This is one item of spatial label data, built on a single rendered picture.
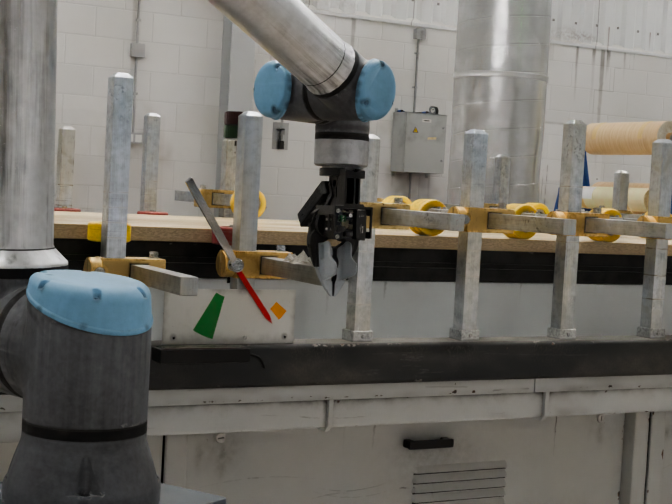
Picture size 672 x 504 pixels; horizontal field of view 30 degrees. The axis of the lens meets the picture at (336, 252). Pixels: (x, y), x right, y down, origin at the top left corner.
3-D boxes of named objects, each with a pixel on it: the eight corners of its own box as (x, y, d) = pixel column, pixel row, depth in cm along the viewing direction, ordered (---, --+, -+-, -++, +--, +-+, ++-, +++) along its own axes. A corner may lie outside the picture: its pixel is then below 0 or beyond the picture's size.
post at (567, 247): (572, 346, 267) (587, 120, 265) (559, 346, 266) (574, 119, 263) (562, 344, 270) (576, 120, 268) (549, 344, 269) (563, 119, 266)
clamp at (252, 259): (292, 279, 234) (293, 252, 234) (225, 278, 227) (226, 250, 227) (279, 276, 239) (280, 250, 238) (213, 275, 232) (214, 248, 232)
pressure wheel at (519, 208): (532, 198, 287) (507, 215, 284) (545, 228, 289) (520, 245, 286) (517, 197, 292) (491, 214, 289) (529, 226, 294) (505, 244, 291)
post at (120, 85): (121, 348, 220) (134, 73, 217) (102, 348, 218) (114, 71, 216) (115, 345, 223) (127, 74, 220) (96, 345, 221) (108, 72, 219)
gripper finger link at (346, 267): (345, 298, 205) (347, 241, 205) (328, 295, 210) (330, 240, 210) (362, 298, 206) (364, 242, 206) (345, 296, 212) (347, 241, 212)
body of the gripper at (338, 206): (331, 241, 202) (334, 166, 201) (307, 240, 209) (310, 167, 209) (373, 243, 205) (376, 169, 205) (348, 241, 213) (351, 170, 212)
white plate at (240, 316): (294, 343, 235) (296, 290, 234) (162, 344, 222) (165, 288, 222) (292, 342, 235) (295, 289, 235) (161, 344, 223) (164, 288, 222)
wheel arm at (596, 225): (677, 239, 246) (678, 221, 246) (663, 239, 244) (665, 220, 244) (524, 226, 290) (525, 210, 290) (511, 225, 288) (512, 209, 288)
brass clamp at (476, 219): (515, 234, 256) (516, 209, 256) (460, 232, 250) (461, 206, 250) (497, 232, 262) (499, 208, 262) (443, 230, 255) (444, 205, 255)
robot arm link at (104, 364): (69, 435, 142) (75, 281, 141) (-12, 411, 154) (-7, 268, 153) (174, 422, 153) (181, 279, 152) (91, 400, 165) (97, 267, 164)
